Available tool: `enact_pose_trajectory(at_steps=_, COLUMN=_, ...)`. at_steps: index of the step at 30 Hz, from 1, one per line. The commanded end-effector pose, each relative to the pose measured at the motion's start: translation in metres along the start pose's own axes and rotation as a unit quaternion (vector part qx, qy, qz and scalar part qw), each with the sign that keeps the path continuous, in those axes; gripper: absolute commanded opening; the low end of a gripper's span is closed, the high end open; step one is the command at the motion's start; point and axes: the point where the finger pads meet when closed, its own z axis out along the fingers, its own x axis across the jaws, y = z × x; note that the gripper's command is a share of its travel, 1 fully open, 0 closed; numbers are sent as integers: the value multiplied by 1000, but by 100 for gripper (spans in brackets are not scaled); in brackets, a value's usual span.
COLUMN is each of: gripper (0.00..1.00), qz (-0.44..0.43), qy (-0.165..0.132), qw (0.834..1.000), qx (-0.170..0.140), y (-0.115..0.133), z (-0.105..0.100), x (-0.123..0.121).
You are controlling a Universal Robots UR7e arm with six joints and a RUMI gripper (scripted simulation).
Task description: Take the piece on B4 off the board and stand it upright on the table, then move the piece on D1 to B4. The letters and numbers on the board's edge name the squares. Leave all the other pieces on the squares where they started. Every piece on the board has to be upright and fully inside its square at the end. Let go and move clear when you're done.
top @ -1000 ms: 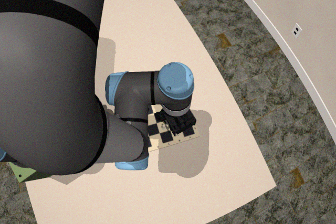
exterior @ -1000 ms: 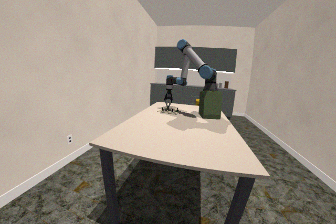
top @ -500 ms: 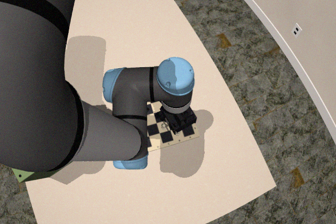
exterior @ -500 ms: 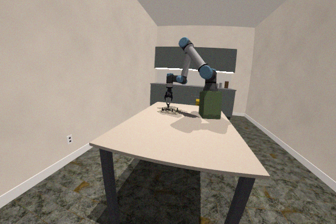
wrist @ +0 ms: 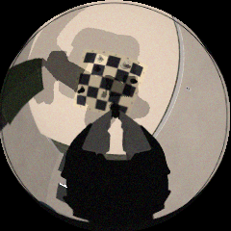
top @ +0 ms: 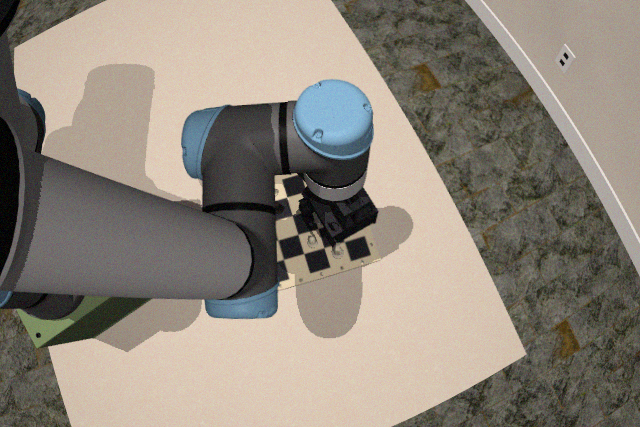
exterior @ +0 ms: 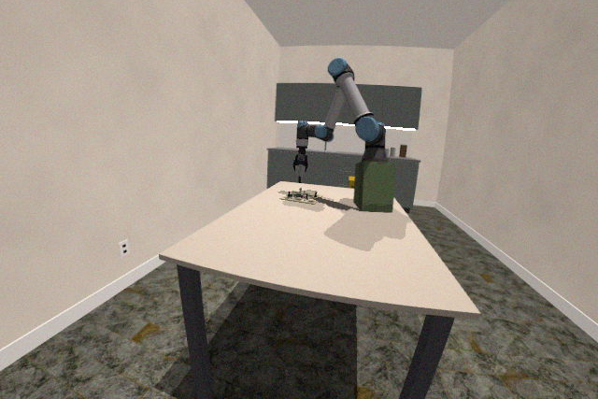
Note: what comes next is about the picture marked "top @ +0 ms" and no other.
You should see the cream and black chessboard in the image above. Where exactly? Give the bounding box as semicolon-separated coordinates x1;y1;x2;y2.
275;173;381;291

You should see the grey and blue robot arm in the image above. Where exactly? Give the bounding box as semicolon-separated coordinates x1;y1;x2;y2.
0;0;374;320

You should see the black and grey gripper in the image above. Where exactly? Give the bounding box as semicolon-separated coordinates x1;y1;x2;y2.
299;186;378;248

